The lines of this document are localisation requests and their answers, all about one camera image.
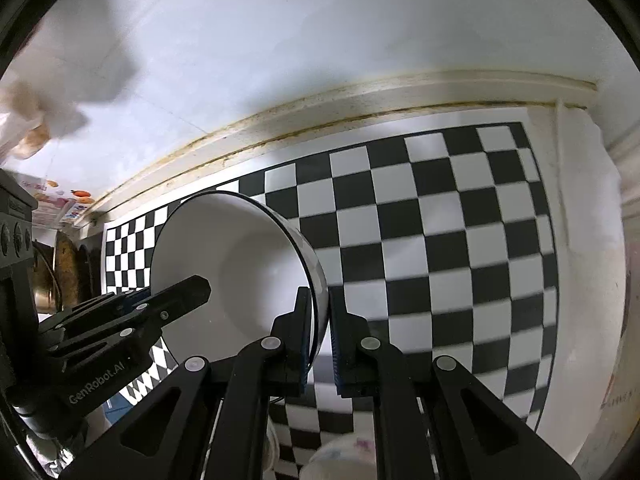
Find black white checkered mat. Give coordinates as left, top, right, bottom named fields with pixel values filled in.
left=102, top=120, right=561, bottom=480

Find plain white bowl dark rim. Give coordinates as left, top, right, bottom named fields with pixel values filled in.
left=150, top=191, right=329, bottom=363

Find white bowl blue floral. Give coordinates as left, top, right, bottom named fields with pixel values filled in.
left=299, top=434, right=378, bottom=480

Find plastic bag of eggs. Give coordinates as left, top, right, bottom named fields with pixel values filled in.
left=10, top=0, right=138, bottom=139

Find white folded cloth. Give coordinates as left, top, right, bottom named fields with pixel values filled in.
left=554, top=98, right=626, bottom=281

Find white gloved left hand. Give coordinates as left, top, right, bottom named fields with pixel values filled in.
left=26, top=427, right=89, bottom=478

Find black frying pan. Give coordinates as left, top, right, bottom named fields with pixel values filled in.
left=32, top=228, right=102, bottom=314

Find colourful fruit wall stickers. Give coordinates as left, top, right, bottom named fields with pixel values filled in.
left=13, top=174, right=96, bottom=228

